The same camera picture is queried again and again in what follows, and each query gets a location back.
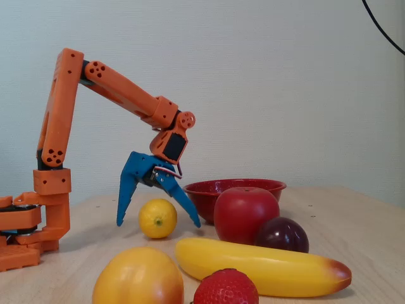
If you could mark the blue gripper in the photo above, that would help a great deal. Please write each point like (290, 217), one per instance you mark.
(139, 166)

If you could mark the yellow lemon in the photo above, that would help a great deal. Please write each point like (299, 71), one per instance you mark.
(158, 218)

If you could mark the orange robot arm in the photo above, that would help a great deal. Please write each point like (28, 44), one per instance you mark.
(60, 111)

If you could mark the red speckled bowl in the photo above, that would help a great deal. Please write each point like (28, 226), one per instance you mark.
(202, 202)

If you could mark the yellow orange round fruit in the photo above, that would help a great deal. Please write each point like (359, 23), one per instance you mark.
(136, 278)

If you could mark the red apple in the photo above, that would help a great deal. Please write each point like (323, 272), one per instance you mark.
(243, 215)

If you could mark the red strawberry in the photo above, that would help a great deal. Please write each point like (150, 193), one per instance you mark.
(224, 288)

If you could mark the yellow banana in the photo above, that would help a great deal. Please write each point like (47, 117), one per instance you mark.
(269, 269)

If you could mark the dark purple plum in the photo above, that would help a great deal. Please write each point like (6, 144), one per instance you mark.
(284, 236)

